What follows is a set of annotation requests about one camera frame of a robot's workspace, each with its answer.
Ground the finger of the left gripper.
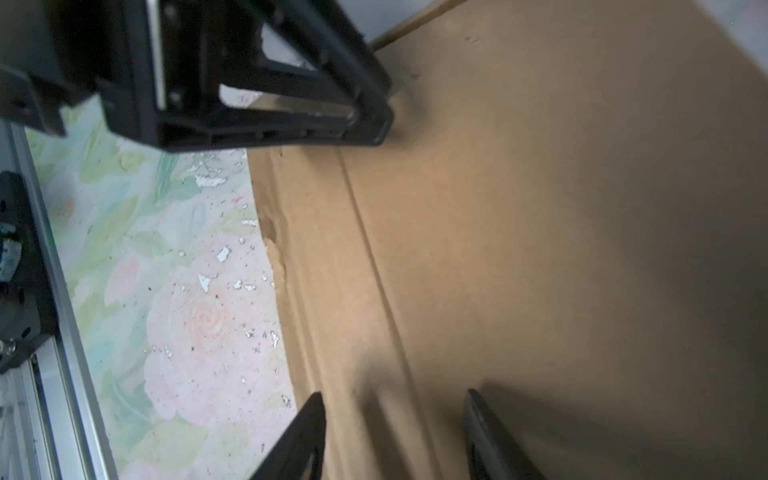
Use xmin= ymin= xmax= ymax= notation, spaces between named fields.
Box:
xmin=98 ymin=1 xmax=394 ymax=153

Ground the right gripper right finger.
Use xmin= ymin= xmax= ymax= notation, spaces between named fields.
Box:
xmin=463 ymin=389 xmax=545 ymax=480

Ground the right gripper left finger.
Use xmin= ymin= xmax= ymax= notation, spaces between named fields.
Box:
xmin=249 ymin=392 xmax=327 ymax=480

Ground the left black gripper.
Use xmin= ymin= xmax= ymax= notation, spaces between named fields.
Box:
xmin=1 ymin=1 xmax=162 ymax=137

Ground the brown cardboard box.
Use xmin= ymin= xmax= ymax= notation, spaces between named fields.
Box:
xmin=248 ymin=1 xmax=767 ymax=479

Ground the aluminium front rail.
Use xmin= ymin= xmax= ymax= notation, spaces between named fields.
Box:
xmin=1 ymin=121 xmax=118 ymax=479

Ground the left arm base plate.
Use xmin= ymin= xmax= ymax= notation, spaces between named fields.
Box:
xmin=1 ymin=171 xmax=59 ymax=372

